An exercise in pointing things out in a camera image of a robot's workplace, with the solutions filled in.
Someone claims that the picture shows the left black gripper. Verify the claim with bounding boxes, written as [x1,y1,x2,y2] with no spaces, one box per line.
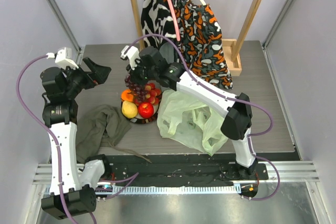
[61,57,110,98]

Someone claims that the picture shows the dark red fake grapes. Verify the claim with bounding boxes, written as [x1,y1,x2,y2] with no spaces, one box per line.
[124,74,148,102]

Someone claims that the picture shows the orange fake fruit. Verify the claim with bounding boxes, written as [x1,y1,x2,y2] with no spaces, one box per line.
[121,89,134,102]

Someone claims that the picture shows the red fake apple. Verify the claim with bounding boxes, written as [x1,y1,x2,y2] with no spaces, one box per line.
[138,102,154,119]

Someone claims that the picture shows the yellow fake fruit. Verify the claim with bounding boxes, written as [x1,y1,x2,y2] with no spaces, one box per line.
[121,101,138,119]

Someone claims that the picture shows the avocado print plastic bag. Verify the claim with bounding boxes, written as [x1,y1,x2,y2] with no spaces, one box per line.
[157,90,228,156]

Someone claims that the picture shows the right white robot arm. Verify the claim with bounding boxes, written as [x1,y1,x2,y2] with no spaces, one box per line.
[120,46,258,179]

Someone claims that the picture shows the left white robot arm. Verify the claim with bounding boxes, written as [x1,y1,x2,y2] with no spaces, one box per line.
[40,58,112,220]

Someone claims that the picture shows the black white zebra garment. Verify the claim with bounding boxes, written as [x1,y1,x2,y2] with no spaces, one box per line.
[141,0,180,63]

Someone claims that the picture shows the olive green cloth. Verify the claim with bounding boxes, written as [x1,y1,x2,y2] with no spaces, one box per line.
[76,104,151,164]

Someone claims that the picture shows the orange grey patterned garment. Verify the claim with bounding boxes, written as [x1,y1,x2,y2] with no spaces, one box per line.
[171,0,233,89]

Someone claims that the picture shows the wooden clothes rack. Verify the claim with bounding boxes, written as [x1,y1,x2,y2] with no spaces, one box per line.
[131,0,261,76]

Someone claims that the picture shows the pink clothes hanger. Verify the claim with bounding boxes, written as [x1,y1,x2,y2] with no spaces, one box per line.
[167,0,181,42]

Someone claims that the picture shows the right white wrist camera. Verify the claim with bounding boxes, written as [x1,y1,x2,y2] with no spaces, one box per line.
[120,46,140,70]

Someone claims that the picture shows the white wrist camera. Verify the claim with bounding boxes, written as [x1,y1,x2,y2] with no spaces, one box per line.
[120,46,140,70]
[46,47,79,70]

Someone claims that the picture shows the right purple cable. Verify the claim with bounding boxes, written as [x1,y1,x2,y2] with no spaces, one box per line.
[125,34,281,201]

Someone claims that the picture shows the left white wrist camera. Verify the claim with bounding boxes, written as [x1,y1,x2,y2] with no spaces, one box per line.
[46,47,79,70]

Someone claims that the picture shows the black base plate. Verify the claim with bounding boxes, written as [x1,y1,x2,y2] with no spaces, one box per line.
[105,154,269,187]

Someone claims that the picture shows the white slotted cable duct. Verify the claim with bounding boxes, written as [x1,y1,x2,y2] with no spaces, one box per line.
[121,184,241,195]

